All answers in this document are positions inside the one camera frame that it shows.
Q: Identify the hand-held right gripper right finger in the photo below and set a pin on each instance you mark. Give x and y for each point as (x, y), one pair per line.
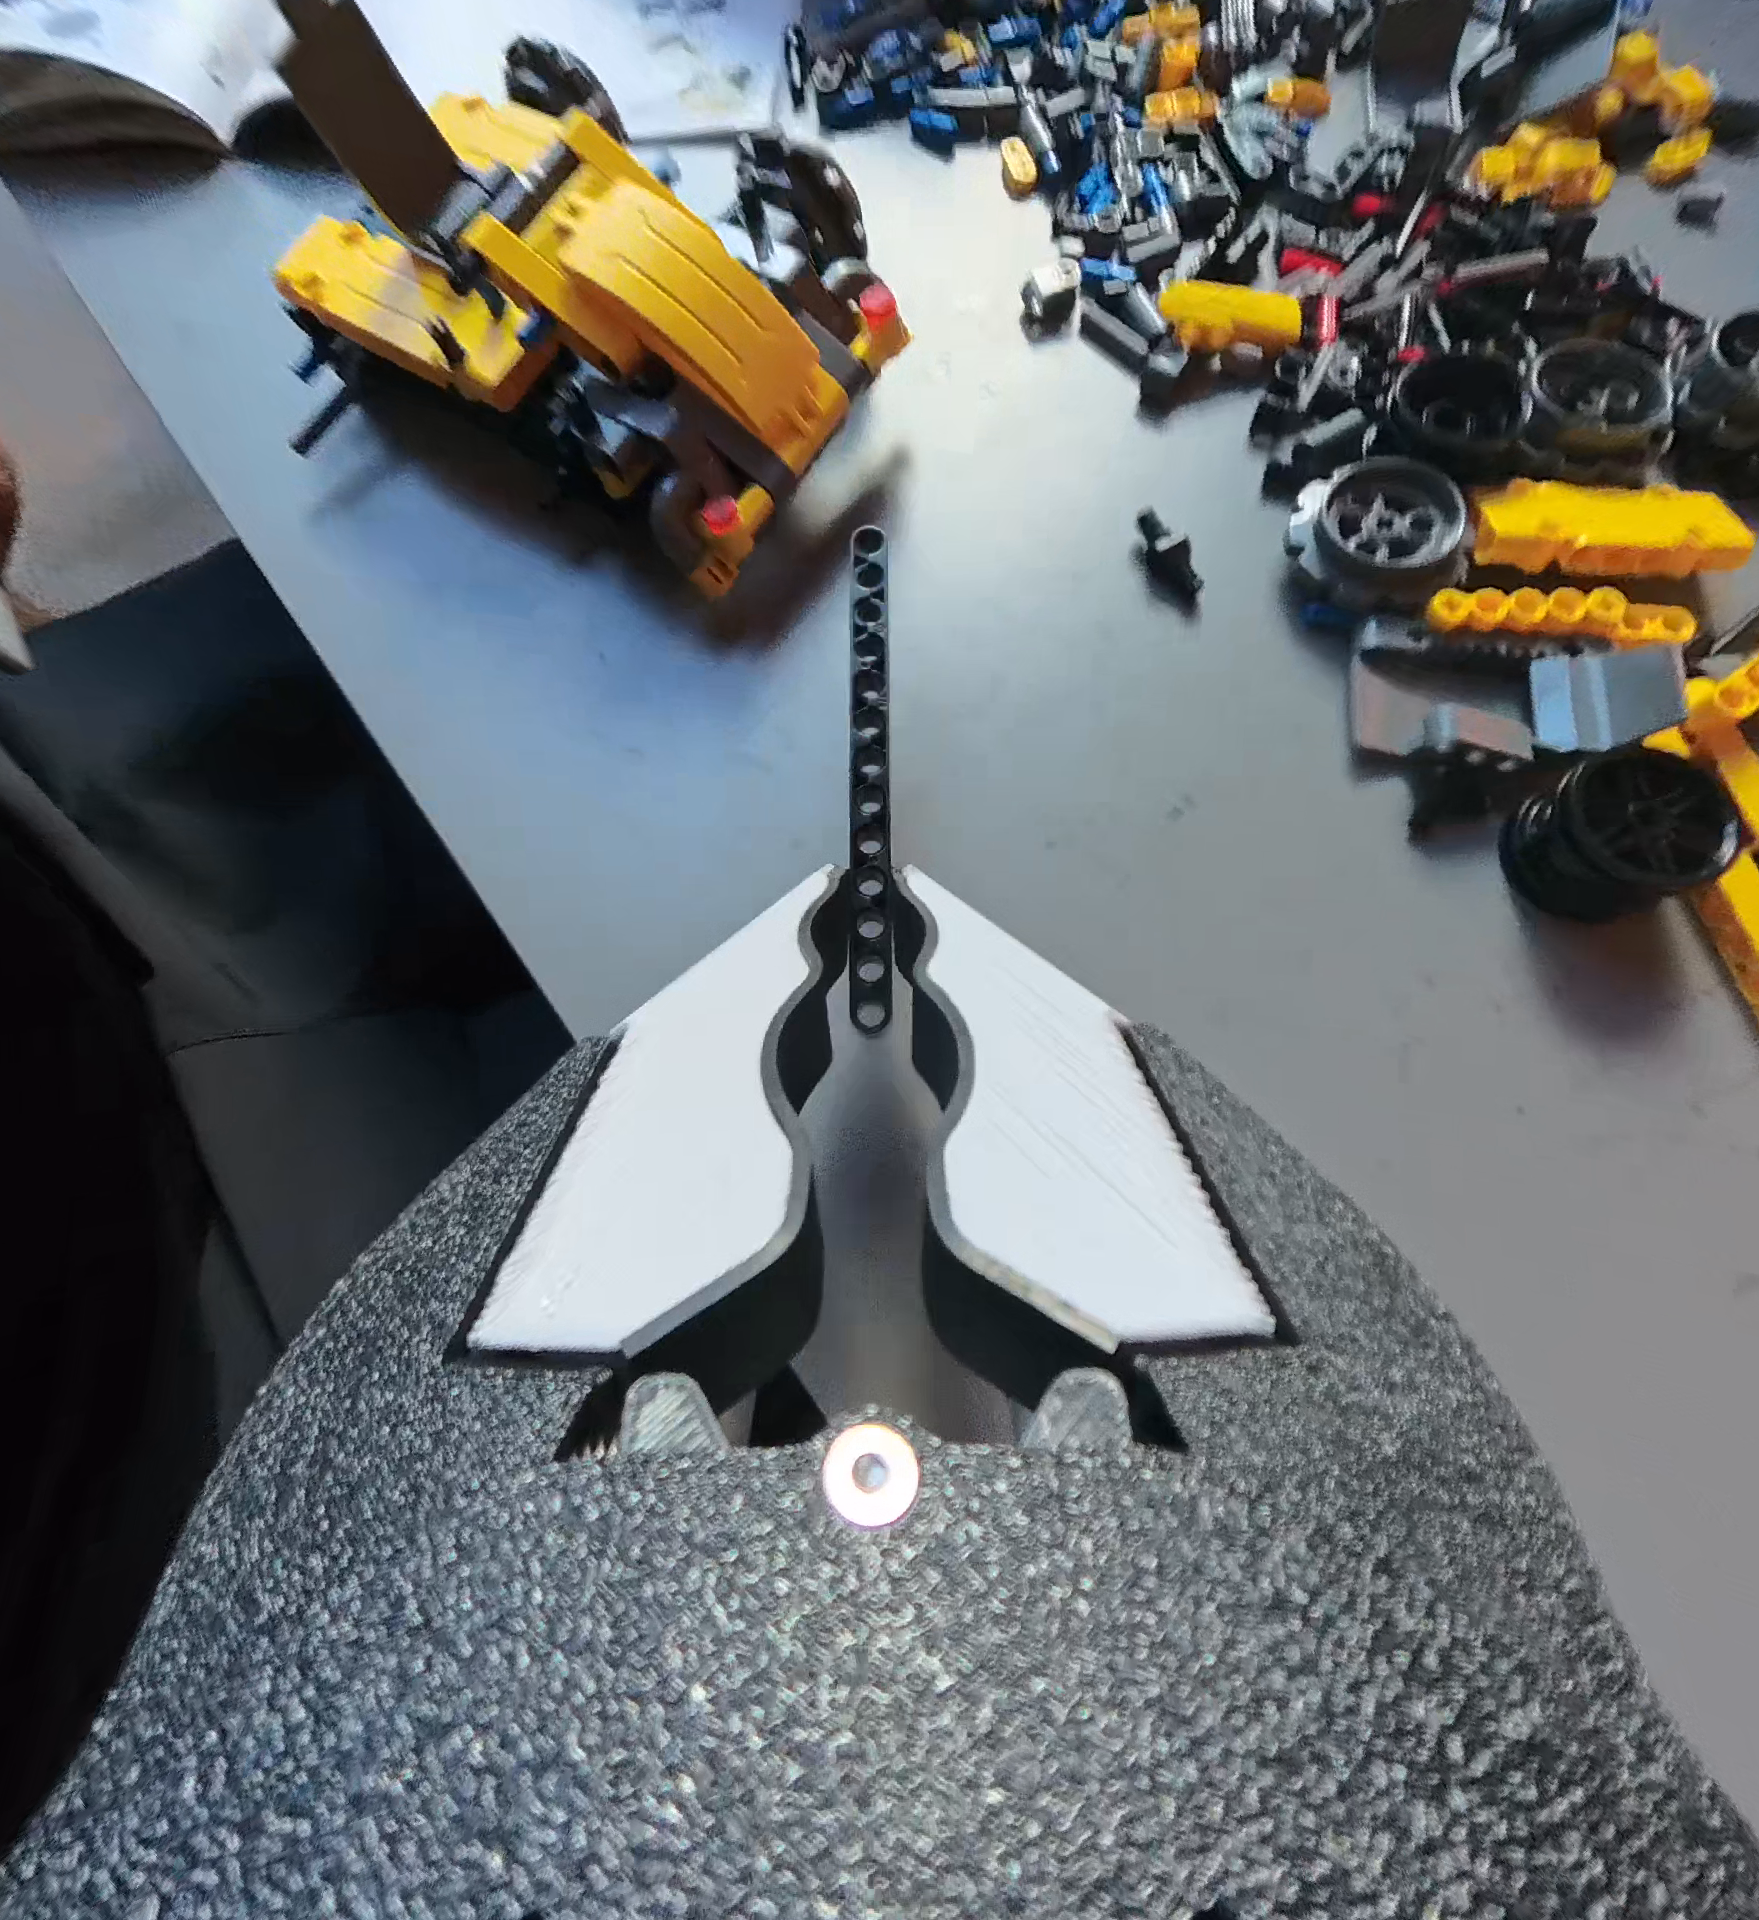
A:
(1104, 1184)

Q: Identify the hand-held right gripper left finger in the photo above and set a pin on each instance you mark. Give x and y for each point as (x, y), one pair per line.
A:
(638, 1198)

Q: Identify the black long holed beam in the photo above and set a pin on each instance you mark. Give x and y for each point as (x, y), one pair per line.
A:
(868, 674)

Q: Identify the yellow toy vehicle model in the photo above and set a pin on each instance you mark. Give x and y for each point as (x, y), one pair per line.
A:
(638, 255)

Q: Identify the grey desk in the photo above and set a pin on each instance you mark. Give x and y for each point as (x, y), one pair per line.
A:
(1118, 976)

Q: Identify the person's dark jeans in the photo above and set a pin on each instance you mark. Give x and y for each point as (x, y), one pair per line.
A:
(292, 900)

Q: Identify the instruction booklet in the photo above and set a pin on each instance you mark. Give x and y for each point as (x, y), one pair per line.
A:
(54, 62)

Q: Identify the dark grey toothed panel piece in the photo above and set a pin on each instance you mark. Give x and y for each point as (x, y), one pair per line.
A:
(1419, 707)

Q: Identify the black rubber tyre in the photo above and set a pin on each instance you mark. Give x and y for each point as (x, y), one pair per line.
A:
(1644, 825)

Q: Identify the pile of yellow beams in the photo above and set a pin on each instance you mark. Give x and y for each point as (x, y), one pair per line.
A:
(1757, 914)

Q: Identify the grey spoked wheel hub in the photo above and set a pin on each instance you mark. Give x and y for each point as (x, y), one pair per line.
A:
(1382, 526)

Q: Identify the yellow thin holed beam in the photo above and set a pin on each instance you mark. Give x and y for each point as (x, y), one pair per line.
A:
(1552, 612)

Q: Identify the yellow flat holed panel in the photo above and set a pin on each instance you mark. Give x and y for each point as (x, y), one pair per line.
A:
(1598, 529)

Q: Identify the yellow rounded bullet piece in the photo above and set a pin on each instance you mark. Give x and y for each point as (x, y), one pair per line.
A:
(1232, 312)

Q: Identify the pile of small building pieces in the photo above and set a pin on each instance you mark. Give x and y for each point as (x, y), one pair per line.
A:
(1118, 165)

